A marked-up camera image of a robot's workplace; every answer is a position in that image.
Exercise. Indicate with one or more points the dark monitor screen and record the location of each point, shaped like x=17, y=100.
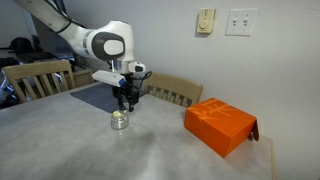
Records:
x=51, y=42

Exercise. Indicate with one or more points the beige thermostat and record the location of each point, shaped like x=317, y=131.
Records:
x=205, y=21

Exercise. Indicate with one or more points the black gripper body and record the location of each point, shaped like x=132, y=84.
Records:
x=128, y=90

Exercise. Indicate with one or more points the wooden side cabinet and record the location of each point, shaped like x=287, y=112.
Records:
x=82, y=77

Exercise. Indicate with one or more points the black bag on desk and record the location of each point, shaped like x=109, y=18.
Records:
x=21, y=45

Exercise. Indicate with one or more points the wooden chair by wall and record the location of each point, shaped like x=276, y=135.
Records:
x=173, y=89

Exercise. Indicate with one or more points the dark blue cloth mat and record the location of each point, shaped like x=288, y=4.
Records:
x=99, y=96

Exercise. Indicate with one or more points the wooden chair at table end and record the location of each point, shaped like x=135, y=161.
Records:
x=40, y=79

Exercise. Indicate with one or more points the silver candle jar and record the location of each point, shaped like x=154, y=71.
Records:
x=119, y=120

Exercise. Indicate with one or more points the white double light switch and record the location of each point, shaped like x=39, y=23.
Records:
x=241, y=22

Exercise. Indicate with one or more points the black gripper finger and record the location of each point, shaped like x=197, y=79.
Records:
x=131, y=107
x=121, y=106

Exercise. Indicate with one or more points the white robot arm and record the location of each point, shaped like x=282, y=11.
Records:
x=113, y=42

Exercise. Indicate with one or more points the orange cardboard box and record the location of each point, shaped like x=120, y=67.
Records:
x=219, y=125

